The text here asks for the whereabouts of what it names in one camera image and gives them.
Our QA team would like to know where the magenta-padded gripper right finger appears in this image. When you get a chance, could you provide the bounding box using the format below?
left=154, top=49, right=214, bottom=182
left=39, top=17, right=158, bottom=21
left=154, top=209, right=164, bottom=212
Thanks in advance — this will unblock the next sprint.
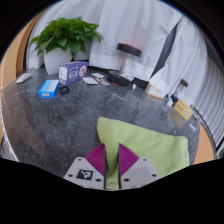
left=118, top=143, right=161, bottom=190

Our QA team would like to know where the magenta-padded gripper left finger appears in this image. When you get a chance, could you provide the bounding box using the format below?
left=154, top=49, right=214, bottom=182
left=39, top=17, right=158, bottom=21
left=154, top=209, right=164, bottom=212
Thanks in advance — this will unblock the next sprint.
left=63, top=143, right=108, bottom=190

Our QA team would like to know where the light green towel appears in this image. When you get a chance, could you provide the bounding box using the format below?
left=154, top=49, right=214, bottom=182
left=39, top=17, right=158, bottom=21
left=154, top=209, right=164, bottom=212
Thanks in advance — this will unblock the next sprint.
left=96, top=116, right=190, bottom=190

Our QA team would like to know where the small white blue box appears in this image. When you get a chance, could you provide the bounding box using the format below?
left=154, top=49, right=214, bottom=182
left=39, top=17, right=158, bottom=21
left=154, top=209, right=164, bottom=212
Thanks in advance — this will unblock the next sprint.
left=164, top=97, right=175, bottom=113

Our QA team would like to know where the yellow cardboard box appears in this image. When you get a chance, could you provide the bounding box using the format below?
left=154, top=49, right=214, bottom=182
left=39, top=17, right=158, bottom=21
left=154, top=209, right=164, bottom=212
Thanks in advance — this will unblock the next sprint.
left=173, top=98, right=194, bottom=122

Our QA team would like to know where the white orange cardboard box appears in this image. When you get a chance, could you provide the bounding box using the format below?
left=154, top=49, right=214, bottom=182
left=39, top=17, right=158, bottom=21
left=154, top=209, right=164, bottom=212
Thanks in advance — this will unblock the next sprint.
left=144, top=79, right=171, bottom=100

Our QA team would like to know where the small black object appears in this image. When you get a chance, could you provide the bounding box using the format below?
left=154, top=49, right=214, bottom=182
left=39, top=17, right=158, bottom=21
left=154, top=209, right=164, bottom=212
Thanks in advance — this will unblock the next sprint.
left=59, top=85, right=70, bottom=95

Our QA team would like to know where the printed picture card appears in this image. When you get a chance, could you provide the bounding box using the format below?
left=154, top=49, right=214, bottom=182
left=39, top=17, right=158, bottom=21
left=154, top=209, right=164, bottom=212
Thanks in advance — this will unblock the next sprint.
left=95, top=77, right=111, bottom=86
left=91, top=72, right=106, bottom=79

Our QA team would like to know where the white card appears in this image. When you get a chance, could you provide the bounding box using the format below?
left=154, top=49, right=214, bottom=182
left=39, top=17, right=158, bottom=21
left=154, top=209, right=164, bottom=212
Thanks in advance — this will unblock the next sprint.
left=81, top=76, right=100, bottom=85

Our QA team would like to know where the white booklet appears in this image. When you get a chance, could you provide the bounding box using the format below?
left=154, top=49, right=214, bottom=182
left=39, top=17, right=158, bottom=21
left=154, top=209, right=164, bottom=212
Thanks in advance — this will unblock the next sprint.
left=119, top=73, right=136, bottom=82

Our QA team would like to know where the blue cardboard box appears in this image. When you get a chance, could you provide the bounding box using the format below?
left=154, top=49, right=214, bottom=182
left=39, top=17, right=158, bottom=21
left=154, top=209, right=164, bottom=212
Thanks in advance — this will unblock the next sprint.
left=38, top=79, right=60, bottom=99

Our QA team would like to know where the purple cardboard box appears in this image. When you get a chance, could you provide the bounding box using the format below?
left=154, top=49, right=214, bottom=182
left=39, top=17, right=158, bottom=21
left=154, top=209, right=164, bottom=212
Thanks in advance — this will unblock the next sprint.
left=58, top=60, right=89, bottom=87

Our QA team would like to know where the white flat packet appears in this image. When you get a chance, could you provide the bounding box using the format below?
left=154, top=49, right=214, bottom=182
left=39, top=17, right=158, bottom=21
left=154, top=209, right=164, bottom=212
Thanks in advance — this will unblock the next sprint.
left=14, top=72, right=33, bottom=84

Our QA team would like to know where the white curtain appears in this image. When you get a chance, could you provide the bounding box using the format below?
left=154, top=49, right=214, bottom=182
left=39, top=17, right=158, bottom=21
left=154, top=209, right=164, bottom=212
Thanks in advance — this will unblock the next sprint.
left=26, top=0, right=183, bottom=81
left=151, top=16, right=224, bottom=144

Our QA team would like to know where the green plant in white pot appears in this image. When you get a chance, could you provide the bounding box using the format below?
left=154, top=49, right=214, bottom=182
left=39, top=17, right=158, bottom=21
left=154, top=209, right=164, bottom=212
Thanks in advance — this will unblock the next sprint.
left=28, top=17, right=104, bottom=75

